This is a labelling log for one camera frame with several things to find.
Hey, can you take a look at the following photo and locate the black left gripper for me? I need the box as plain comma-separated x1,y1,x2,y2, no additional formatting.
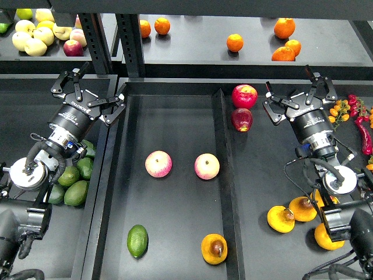
48,62,126,138

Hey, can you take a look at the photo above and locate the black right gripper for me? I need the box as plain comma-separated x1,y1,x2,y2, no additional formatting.
262,65,337,144

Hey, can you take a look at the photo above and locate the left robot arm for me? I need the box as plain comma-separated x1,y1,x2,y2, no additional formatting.
1,62,126,279

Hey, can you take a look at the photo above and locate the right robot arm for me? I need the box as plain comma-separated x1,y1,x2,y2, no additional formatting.
263,66,372,279

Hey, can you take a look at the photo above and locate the dark avocado top pile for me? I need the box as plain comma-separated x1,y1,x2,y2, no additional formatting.
81,139,96,159

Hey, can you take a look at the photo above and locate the green avocado right pile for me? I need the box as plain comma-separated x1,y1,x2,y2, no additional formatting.
76,157,93,180

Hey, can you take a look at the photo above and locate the pale yellow pear right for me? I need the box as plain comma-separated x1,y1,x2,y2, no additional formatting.
52,23,72,41

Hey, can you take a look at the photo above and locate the pale yellow pear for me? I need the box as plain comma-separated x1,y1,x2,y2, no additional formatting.
24,38,47,57
12,31,32,52
15,20,36,34
52,23,72,41
33,27,55,47

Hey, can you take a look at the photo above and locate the pale yellow pear front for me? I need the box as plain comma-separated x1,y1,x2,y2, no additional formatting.
24,38,47,57

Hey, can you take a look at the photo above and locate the round green avocado middle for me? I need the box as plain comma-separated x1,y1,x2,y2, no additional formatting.
58,166,80,188

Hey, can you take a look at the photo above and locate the pale yellow pear centre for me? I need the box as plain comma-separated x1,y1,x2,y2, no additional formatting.
33,27,55,47

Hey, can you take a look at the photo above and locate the pale yellow pear upper left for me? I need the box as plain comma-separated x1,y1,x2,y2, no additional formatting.
15,20,36,34

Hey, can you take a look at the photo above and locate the pale pear top shelf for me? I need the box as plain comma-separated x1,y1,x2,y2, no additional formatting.
35,8,55,22

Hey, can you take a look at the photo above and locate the yellow pear back pile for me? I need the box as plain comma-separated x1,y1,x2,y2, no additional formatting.
309,190,340,208

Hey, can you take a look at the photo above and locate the orange shelf front right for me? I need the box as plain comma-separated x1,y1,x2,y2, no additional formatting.
272,46,295,61

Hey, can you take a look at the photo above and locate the orange cherry tomato bunch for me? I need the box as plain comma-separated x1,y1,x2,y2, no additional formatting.
328,100,350,130

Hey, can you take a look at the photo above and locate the orange shelf small right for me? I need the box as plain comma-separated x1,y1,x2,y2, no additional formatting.
285,40,302,57

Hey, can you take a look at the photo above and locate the red apple upper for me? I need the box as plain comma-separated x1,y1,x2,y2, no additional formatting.
231,84,258,109

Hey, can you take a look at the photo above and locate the red apple on shelf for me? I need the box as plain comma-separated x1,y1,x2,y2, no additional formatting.
63,40,84,57

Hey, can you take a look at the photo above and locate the black left tray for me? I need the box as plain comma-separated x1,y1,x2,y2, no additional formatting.
1,74,125,279

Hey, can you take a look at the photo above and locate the dark red apple lower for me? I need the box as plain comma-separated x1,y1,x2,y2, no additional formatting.
231,108,253,132

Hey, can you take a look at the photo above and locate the red cherry tomato bunch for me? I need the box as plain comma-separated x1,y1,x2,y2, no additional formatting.
347,94,370,122

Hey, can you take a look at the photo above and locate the peach on shelf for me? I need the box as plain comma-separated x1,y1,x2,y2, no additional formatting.
70,29,87,48

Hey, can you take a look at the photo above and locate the orange shelf top right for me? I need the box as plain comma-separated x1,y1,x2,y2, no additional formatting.
273,17,296,39

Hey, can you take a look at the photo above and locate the orange tomatoes right edge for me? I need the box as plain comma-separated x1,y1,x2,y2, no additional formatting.
369,107,373,129

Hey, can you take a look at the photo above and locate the orange shelf middle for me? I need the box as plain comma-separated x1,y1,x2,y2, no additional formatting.
226,33,244,53

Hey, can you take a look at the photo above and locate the yellow lemon on shelf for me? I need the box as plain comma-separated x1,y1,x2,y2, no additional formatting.
36,20,55,30

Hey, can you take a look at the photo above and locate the red chili pepper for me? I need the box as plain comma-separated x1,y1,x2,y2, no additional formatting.
354,117,372,155

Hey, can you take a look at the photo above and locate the orange shelf far left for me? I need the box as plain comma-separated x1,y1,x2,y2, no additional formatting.
139,20,152,39

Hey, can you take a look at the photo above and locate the pink apple left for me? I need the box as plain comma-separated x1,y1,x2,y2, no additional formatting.
145,150,173,178

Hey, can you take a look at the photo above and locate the green lime top shelf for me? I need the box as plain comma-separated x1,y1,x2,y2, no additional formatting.
16,8,33,20

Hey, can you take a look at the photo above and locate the green fruit shelf edge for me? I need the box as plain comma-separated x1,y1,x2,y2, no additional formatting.
0,23,11,34

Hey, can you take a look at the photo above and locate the black shelf post left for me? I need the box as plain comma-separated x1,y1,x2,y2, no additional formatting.
78,13,113,75

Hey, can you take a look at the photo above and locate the black shelf post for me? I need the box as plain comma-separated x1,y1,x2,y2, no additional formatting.
115,13,146,78
78,13,113,75

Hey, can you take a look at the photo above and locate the peach behind post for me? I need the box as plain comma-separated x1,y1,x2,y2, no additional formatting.
75,15,82,29

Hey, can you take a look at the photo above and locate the black shelf post right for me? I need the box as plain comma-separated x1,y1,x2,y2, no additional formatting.
115,13,146,78

